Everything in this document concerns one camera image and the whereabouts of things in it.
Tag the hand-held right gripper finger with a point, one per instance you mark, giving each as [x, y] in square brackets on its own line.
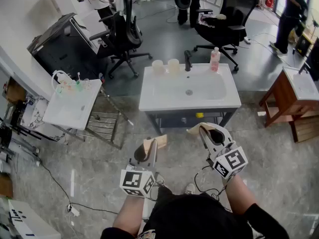
[205, 141]
[228, 136]

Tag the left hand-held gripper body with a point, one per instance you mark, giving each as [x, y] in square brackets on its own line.
[135, 180]

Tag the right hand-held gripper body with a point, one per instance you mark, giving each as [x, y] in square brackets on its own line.
[230, 160]

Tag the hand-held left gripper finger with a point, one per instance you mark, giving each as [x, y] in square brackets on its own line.
[153, 155]
[140, 153]

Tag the beige paper strip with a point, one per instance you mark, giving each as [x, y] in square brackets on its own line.
[193, 130]

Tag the kraft paper wrapper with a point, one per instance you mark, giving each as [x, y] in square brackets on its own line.
[162, 141]

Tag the translucent plastic cup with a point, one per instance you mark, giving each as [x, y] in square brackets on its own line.
[158, 67]
[173, 66]

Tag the person's right forearm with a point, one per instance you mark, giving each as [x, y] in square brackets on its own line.
[239, 198]

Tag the person's left forearm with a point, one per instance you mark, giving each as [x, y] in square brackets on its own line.
[127, 215]

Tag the clear glass beaker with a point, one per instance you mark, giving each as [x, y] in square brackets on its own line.
[87, 83]

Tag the person's white shoe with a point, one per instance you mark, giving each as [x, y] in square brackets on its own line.
[159, 180]
[190, 188]

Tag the small yellow object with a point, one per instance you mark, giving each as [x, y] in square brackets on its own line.
[199, 115]

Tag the dark metal sink stand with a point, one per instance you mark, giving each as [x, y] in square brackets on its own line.
[169, 113]

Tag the wooden sink stand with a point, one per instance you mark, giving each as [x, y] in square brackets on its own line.
[279, 101]

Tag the white ceramic sink basin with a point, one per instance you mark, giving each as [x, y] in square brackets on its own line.
[162, 93]

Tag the person's black shirt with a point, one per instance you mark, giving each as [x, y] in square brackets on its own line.
[194, 218]

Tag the white power strip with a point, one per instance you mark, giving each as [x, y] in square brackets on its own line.
[247, 40]
[74, 210]

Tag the pink lotion bottle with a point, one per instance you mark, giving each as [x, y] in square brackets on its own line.
[215, 61]

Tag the black sink faucet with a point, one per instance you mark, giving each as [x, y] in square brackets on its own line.
[188, 60]

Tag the white table with clutter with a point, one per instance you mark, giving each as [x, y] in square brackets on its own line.
[64, 113]

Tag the red capped bottle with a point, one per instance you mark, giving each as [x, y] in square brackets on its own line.
[101, 76]

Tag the white countertop sink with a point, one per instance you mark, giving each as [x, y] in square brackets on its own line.
[304, 86]

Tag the short black faucet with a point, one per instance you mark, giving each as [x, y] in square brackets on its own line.
[304, 67]

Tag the white bottle with tube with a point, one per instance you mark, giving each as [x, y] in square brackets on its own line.
[61, 78]

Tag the marble patterned cabinet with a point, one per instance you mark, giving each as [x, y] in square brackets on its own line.
[37, 113]

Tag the white device box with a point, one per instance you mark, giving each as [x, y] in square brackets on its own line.
[30, 223]

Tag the pile of clothes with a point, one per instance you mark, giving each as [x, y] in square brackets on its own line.
[211, 21]

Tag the black mesh office chair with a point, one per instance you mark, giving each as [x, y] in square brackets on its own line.
[234, 11]
[129, 34]

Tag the cardboard box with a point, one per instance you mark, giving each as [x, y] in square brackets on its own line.
[15, 91]

